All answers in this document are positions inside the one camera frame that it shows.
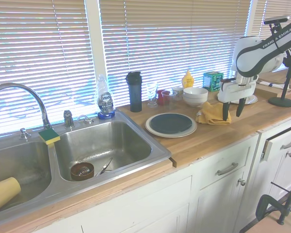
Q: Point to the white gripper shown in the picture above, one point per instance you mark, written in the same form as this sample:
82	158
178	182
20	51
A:
235	91

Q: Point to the yellow terry cloth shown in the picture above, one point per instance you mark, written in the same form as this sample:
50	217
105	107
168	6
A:
212	112

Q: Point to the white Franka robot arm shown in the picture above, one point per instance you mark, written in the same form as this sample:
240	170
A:
252	53

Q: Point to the white dinner plate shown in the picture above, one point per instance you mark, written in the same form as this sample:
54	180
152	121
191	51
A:
252	99

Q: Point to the blue plate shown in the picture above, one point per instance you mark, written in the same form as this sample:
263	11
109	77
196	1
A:
171	122

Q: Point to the dark plate on white plate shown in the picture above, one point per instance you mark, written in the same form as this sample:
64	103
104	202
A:
171	135

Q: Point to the green cardboard box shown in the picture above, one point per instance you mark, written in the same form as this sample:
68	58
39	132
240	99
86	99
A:
212	81

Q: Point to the wooden tray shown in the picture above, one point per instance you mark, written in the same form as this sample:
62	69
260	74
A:
266	90

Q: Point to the white ceramic bowl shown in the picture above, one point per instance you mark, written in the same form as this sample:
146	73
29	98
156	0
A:
195	104
195	93

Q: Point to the white rolled cloth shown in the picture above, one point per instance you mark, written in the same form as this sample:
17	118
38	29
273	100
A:
276	85

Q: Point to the yellow mustard bottle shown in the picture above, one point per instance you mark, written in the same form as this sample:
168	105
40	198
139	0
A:
188	81

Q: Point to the small glass jar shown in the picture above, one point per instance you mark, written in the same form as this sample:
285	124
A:
178	92

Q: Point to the clear plastic cup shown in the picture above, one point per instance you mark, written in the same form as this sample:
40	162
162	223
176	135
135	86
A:
168	99

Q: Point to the silver cabinet knob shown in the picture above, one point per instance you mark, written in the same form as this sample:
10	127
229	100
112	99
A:
290	154
242	182

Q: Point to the red cup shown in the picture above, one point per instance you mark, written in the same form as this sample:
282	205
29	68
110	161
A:
160	97

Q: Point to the clear footed glass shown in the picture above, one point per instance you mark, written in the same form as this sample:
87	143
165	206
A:
152	91

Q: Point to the white window blind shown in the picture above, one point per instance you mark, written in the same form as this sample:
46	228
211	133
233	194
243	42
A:
38	48
172	36
259	9

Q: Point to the black shaker bottle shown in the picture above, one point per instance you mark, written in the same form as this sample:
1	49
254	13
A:
135	94

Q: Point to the black clamp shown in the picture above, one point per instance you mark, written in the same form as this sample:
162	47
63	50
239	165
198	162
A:
262	204

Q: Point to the white kitchen cabinet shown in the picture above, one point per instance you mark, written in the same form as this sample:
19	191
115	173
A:
160	206

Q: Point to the Dawn dish soap bottle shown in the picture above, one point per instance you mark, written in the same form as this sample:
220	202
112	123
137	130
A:
105	99

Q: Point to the stainless steel double sink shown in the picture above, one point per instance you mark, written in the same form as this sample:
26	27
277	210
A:
99	143

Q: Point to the metal utensils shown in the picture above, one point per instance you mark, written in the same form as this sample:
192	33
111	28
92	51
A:
106	165

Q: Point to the brown bowl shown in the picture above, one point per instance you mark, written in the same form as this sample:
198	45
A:
75	173

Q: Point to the yellow green sponge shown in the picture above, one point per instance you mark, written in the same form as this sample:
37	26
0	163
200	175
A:
48	136

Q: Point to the chrome sink faucet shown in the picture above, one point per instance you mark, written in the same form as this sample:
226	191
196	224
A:
45	117

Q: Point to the chrome sink knob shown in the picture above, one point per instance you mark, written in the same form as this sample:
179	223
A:
24	134

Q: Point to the yellow plastic cup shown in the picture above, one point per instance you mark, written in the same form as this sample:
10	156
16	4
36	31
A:
2	191

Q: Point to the black camera stand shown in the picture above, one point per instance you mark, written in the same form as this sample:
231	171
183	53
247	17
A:
281	100

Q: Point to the grey stereo camera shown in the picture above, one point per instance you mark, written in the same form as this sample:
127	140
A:
276	19

